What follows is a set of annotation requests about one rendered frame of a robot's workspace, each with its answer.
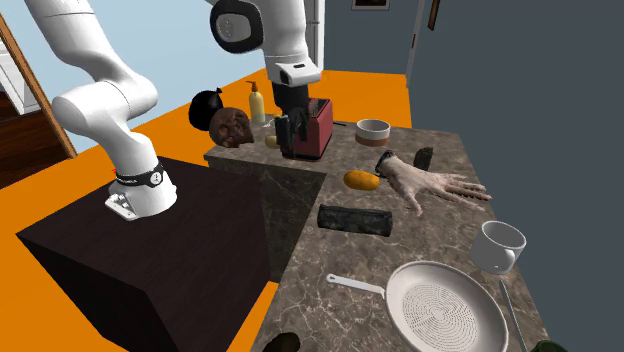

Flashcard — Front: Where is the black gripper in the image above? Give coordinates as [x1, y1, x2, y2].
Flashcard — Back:
[270, 81, 314, 159]

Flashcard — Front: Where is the red toaster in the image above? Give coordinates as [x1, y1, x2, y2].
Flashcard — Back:
[282, 97, 336, 162]

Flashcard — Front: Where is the yellow soap dispenser bottle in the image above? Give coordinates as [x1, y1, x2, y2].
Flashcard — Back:
[245, 80, 267, 125]

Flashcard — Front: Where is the brown skull figure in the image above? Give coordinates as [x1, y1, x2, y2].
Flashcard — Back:
[208, 107, 256, 149]

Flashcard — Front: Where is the white bowl with brown base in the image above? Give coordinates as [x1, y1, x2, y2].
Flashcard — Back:
[354, 118, 392, 148]

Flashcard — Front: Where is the yellow potato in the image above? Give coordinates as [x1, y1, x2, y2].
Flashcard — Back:
[342, 168, 381, 192]

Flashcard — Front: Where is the black pencil case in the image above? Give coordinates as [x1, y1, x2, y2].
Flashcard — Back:
[316, 203, 395, 239]

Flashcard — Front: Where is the dark upright stone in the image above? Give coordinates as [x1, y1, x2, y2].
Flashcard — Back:
[413, 146, 435, 172]

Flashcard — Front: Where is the pale severed hand figure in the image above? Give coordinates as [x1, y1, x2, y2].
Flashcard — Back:
[374, 149, 494, 218]

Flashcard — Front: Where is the dark robot stand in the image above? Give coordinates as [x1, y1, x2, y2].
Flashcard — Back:
[15, 155, 275, 352]

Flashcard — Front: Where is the dark brown round object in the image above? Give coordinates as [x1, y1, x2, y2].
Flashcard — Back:
[261, 331, 302, 352]

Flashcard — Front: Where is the white mug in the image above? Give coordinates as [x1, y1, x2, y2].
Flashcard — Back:
[468, 220, 528, 276]

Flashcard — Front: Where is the white frying pan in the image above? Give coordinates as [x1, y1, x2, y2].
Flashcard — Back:
[325, 260, 510, 352]

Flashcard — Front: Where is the brown wooden staircase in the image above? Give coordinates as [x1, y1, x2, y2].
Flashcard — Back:
[0, 13, 79, 190]

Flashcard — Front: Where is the grey knife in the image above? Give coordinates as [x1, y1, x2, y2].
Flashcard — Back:
[498, 279, 531, 352]

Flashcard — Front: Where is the dark green round object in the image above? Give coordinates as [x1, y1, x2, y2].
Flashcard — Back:
[528, 339, 570, 352]

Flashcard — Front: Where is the framed wall picture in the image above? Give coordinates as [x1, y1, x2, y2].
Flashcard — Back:
[351, 0, 392, 11]

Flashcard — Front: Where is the grey door with white frame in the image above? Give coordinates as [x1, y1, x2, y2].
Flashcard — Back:
[404, 0, 426, 89]

